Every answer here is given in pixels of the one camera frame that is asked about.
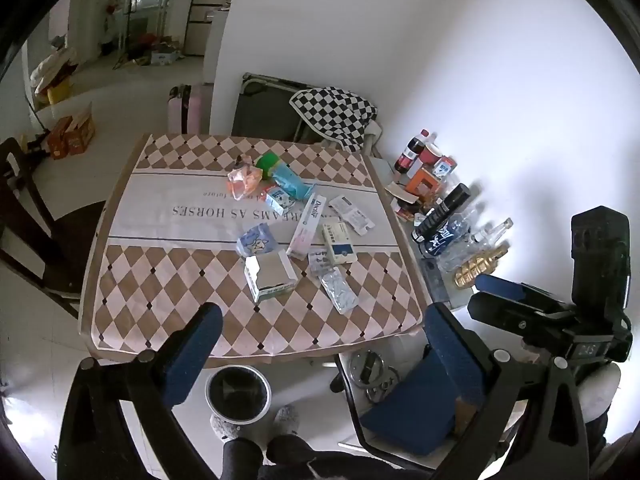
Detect metal dumbbell plates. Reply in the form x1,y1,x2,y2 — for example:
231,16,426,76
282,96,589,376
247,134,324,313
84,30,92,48
348,349,402,403

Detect white medicine box blue label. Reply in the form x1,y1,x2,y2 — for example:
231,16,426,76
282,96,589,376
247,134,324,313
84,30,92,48
321,223,357,265

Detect brown checkered tablecloth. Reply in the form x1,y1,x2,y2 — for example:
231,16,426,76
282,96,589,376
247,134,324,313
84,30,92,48
80,133,426,361

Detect blue white plastic bottle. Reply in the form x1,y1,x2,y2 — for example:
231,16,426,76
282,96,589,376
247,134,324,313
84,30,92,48
422,219,477,262

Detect folded grey cot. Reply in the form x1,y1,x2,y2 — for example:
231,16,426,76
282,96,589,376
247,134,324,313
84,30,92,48
231,72,321,143

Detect open white cardboard box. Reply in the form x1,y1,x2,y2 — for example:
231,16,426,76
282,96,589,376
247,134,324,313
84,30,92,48
243,249,300,304

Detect grey fuzzy slipper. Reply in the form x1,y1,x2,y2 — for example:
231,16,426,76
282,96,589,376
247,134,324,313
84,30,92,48
273,404,301,436
210,414,236,443

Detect person's right forearm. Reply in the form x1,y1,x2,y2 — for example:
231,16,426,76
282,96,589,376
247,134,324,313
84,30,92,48
574,360,622,423

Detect orange cardboard box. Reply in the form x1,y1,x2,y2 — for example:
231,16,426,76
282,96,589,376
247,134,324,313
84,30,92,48
66,102,97,156
46,116,73,161

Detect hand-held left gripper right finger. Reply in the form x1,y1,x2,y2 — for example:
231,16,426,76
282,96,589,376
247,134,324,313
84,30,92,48
425,303,607,480

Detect long pink white box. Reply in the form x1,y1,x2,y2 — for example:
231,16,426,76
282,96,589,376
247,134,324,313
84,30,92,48
287,192,328,261

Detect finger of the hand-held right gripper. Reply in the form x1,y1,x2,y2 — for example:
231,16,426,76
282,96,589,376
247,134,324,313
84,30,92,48
467,292,532,336
474,273,568,308

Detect orange square box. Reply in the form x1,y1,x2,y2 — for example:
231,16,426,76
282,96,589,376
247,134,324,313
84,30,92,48
405,167,446,202

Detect black chair with blue cushion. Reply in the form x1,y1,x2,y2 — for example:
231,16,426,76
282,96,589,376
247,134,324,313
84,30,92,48
330,345,516,471

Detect gold faceted bottle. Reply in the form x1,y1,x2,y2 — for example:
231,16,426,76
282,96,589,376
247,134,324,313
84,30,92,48
453,245,511,290

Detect person's legs in black pants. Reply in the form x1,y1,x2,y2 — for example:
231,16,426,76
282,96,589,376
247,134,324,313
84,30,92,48
222,434,391,480

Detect small blue white carton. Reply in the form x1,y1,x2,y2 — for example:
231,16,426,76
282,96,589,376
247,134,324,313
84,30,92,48
265,187,295,213

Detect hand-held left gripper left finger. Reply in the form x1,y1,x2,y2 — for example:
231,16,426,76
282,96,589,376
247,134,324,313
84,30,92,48
60,302,224,480

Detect black cylindrical can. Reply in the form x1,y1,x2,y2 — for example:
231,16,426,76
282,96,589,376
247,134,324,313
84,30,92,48
412,183,472,243

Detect teal plastic packet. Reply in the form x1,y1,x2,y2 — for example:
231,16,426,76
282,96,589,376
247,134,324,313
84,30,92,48
272,164,316,203

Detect pink suitcase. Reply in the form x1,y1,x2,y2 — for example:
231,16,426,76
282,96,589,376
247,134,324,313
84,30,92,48
166,82,213,135

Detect white bin with black bag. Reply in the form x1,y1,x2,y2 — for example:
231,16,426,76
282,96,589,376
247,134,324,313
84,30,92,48
205,364,272,423

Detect black white checkered cloth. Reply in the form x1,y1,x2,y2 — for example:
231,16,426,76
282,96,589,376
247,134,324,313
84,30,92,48
289,86,380,153

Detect silver blister pack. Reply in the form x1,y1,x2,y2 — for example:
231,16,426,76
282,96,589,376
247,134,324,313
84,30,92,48
320,267,359,315
308,246,333,276

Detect orange plastic wrapper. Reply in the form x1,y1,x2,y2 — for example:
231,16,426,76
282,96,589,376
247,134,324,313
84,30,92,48
227,164,263,202

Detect crumpled silver blister pack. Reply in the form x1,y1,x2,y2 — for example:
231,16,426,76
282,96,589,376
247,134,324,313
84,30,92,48
308,246,333,276

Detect dark wooden chair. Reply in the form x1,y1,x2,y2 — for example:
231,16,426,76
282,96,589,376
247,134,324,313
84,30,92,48
0,136,108,320

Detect small blue white box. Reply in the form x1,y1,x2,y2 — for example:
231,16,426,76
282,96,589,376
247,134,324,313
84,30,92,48
432,156,458,180

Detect clear glass bottle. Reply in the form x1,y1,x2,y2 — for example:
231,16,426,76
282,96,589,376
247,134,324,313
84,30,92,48
465,217,515,252

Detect white foil sachet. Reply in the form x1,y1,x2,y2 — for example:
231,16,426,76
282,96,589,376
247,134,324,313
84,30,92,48
330,195,377,235

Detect dark cola bottle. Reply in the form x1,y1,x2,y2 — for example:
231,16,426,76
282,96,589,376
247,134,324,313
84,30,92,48
394,130,432,175

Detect open brown white box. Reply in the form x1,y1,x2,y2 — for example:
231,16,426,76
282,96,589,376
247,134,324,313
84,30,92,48
385,180,426,222

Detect blue tissue packet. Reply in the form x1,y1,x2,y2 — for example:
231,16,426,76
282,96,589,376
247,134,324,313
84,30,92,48
235,224,278,259

